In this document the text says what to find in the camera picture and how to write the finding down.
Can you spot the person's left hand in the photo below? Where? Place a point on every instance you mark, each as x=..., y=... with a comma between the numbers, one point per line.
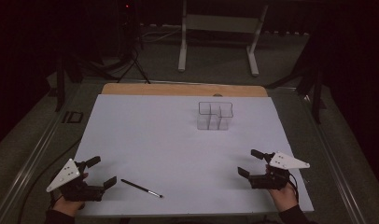
x=67, y=206

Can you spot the metal floor rail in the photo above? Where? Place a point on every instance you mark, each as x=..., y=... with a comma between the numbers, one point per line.
x=337, y=168
x=29, y=161

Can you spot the white table sheet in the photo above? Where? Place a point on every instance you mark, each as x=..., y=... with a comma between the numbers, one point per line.
x=178, y=155

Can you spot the wooden table board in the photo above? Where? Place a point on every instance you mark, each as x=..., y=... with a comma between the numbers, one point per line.
x=178, y=89

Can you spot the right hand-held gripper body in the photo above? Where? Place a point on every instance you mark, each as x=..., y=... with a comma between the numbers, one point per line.
x=271, y=181

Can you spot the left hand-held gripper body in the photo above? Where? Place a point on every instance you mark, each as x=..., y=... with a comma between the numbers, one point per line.
x=66, y=175

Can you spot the clear acrylic organizer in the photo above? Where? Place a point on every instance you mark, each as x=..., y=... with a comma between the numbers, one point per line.
x=215, y=115

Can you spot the black pen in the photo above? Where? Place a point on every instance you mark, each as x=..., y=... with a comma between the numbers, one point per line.
x=141, y=188

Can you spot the black rectangular frame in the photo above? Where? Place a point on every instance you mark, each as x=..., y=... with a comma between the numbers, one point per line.
x=72, y=117

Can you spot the white metal stand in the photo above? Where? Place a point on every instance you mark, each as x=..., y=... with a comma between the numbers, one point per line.
x=220, y=23

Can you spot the person's right hand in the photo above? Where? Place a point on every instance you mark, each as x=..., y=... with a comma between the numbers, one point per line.
x=284, y=199

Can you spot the black tripod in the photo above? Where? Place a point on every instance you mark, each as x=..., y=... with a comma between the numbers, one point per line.
x=133, y=59

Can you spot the black stand leg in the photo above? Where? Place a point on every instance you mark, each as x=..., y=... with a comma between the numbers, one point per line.
x=60, y=87
x=317, y=96

